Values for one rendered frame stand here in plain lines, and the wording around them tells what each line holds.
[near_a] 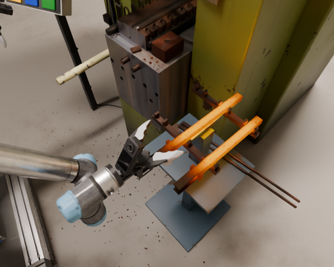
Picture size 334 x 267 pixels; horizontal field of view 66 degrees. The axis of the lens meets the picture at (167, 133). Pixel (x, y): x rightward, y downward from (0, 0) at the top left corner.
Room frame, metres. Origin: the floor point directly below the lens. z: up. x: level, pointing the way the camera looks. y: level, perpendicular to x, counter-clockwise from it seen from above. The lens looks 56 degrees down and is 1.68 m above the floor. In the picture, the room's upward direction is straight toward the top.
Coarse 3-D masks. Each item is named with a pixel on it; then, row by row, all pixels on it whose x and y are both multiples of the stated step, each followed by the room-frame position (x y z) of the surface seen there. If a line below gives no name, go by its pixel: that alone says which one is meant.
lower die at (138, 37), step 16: (160, 0) 1.27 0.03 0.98; (176, 0) 1.24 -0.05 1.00; (192, 0) 1.25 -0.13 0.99; (128, 16) 1.13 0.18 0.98; (144, 16) 1.10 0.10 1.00; (160, 16) 1.10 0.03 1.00; (176, 16) 1.11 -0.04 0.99; (128, 32) 1.05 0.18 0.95; (144, 32) 0.99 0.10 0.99; (160, 32) 1.03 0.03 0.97; (144, 48) 0.97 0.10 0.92
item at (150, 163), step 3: (150, 159) 0.34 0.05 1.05; (162, 159) 0.34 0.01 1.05; (165, 159) 0.34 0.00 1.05; (147, 162) 0.33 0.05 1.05; (150, 162) 0.33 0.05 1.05; (153, 162) 0.33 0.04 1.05; (156, 162) 0.33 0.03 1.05; (159, 162) 0.33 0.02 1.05; (162, 162) 0.33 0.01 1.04; (165, 162) 0.34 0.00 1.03; (144, 165) 0.32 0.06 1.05; (147, 165) 0.32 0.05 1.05; (150, 165) 0.32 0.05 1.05; (153, 165) 0.32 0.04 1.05; (156, 165) 0.32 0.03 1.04
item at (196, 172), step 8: (256, 120) 0.54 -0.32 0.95; (248, 128) 0.51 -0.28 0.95; (232, 136) 0.48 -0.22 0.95; (240, 136) 0.48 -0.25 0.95; (224, 144) 0.44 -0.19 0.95; (232, 144) 0.44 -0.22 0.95; (216, 152) 0.41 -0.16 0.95; (224, 152) 0.41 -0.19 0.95; (208, 160) 0.38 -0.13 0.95; (216, 160) 0.39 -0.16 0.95; (192, 168) 0.35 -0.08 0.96; (200, 168) 0.36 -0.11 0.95; (208, 168) 0.37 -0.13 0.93; (184, 176) 0.32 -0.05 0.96; (192, 176) 0.32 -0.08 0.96; (200, 176) 0.33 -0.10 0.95; (176, 184) 0.30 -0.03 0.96; (184, 184) 0.30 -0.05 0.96; (176, 192) 0.29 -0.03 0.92
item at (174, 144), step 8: (232, 96) 0.66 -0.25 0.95; (240, 96) 0.66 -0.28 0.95; (224, 104) 0.62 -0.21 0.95; (232, 104) 0.62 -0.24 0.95; (216, 112) 0.58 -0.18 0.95; (224, 112) 0.59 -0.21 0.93; (200, 120) 0.54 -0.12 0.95; (208, 120) 0.54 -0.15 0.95; (192, 128) 0.51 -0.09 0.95; (200, 128) 0.51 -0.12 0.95; (184, 136) 0.48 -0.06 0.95; (192, 136) 0.49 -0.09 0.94; (168, 144) 0.44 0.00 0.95; (176, 144) 0.44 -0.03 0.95
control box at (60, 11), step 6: (6, 0) 1.29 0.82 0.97; (24, 0) 1.26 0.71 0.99; (60, 0) 1.21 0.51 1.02; (66, 0) 1.24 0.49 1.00; (24, 6) 1.25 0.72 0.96; (30, 6) 1.24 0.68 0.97; (36, 6) 1.23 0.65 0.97; (60, 6) 1.19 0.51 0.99; (66, 6) 1.22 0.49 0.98; (48, 12) 1.20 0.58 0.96; (54, 12) 1.19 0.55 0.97; (60, 12) 1.18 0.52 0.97; (66, 12) 1.21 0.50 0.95
